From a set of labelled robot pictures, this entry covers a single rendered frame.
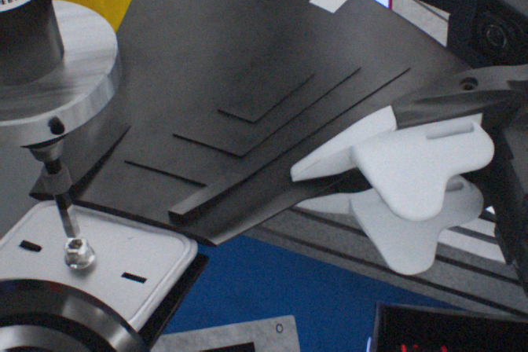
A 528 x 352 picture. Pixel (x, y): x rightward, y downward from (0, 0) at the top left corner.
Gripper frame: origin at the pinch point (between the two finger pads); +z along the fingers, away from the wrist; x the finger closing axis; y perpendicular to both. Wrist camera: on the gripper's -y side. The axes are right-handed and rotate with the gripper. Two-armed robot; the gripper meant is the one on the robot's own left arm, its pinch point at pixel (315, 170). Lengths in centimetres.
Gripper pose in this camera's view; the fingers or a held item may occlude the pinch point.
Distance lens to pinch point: 49.8
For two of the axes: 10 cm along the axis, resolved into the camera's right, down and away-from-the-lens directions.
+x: 0.5, 6.3, 7.8
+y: 1.9, 7.6, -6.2
